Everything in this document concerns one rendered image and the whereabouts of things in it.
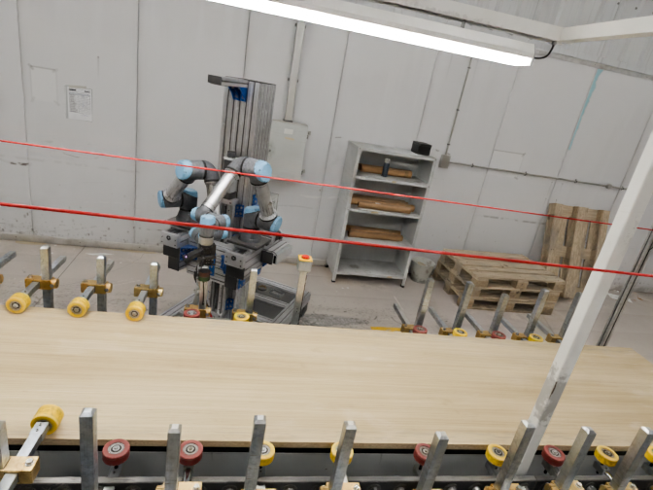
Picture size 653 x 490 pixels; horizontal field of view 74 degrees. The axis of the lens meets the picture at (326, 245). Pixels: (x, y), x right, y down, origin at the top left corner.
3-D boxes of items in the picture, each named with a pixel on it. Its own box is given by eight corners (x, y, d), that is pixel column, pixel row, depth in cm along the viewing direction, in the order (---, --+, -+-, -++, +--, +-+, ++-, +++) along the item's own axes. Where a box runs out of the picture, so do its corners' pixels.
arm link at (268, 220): (266, 220, 290) (250, 152, 250) (285, 226, 285) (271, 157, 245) (257, 231, 283) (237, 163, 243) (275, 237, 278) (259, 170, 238)
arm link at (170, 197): (179, 210, 296) (208, 174, 256) (156, 211, 287) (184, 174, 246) (175, 193, 299) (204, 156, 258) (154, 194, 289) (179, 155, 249)
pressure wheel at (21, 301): (17, 289, 196) (34, 297, 198) (8, 301, 197) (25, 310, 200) (10, 295, 190) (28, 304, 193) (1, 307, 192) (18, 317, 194)
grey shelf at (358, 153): (325, 265, 534) (348, 140, 480) (392, 271, 555) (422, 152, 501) (331, 282, 493) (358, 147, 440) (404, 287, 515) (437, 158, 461)
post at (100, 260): (99, 335, 231) (98, 254, 214) (106, 336, 231) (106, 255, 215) (97, 339, 227) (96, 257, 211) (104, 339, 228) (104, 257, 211)
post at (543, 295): (516, 353, 279) (541, 287, 262) (521, 353, 280) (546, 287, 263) (519, 356, 276) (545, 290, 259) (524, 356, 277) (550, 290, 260)
